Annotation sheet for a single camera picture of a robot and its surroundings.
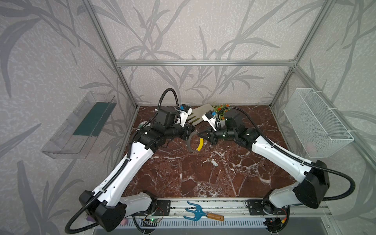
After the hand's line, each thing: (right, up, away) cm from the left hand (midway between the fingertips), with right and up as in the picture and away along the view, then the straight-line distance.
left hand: (196, 124), depth 68 cm
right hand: (+1, -3, +3) cm, 4 cm away
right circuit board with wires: (+38, -49, +2) cm, 62 cm away
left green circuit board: (-20, -47, +2) cm, 51 cm away
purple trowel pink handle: (-34, -46, 0) cm, 57 cm away
